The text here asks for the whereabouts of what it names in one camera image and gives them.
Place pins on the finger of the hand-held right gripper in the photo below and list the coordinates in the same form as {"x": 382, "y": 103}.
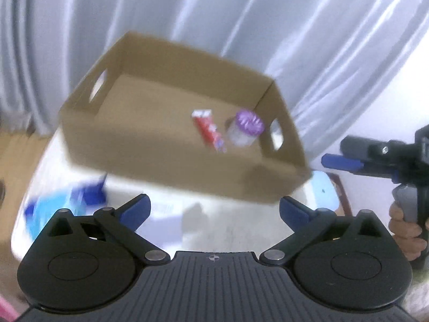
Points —
{"x": 342, "y": 162}
{"x": 360, "y": 147}

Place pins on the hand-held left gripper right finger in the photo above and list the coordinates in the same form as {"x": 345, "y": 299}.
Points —
{"x": 295, "y": 211}

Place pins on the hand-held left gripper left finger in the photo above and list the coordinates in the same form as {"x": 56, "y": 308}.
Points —
{"x": 137, "y": 211}

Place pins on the brown cardboard box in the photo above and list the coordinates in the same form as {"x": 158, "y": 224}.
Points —
{"x": 167, "y": 164}

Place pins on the blue white plastic packet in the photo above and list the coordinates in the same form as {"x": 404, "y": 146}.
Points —
{"x": 53, "y": 208}

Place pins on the person's right hand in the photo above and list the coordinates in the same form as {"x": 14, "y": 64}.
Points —
{"x": 405, "y": 233}

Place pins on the clear jar with purple lid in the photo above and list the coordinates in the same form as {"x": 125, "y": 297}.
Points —
{"x": 246, "y": 125}

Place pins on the red white toothpaste tube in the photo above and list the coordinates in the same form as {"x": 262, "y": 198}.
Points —
{"x": 209, "y": 129}

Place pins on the person's pink clothing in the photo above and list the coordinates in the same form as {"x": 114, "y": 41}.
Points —
{"x": 6, "y": 310}

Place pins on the silver grey curtain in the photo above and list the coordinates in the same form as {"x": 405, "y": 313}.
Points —
{"x": 50, "y": 40}

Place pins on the brown wooden frame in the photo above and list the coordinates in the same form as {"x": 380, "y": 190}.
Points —
{"x": 342, "y": 191}

